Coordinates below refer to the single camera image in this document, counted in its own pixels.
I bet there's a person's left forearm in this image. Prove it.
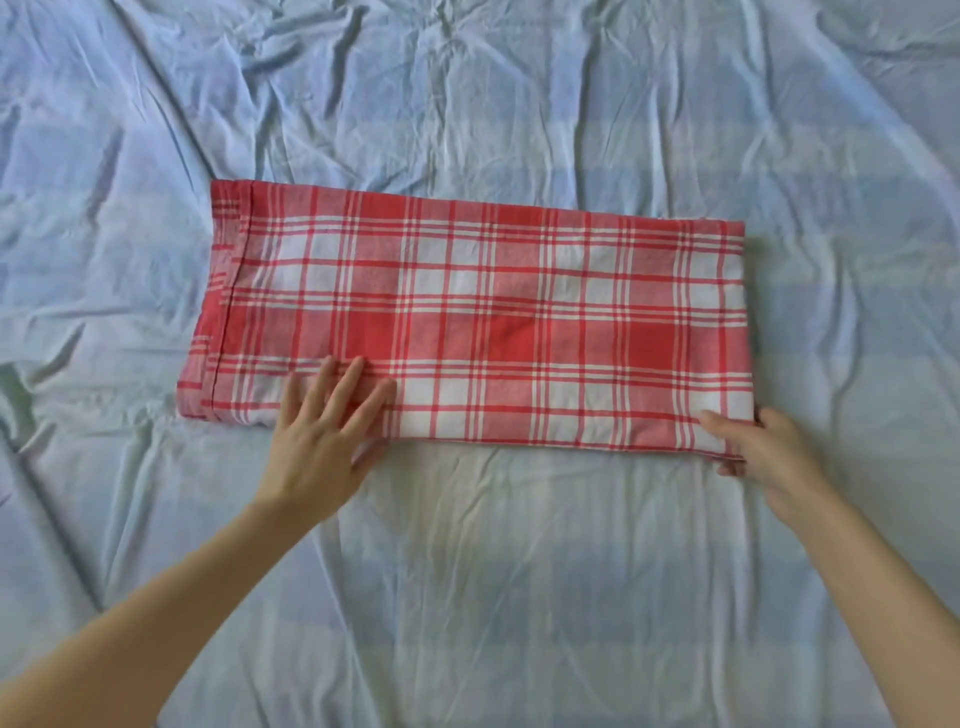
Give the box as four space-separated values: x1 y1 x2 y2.
0 495 317 728

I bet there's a person's right forearm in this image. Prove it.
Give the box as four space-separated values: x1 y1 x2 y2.
780 483 960 728

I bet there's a red white plaid cloth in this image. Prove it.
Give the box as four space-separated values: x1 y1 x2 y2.
174 178 758 461

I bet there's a person's right hand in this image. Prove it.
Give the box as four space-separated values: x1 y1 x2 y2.
696 405 836 528

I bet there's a person's left hand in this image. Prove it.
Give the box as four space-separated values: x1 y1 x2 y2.
253 354 401 528

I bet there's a white bed sheet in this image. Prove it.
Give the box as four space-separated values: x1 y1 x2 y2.
0 0 960 728

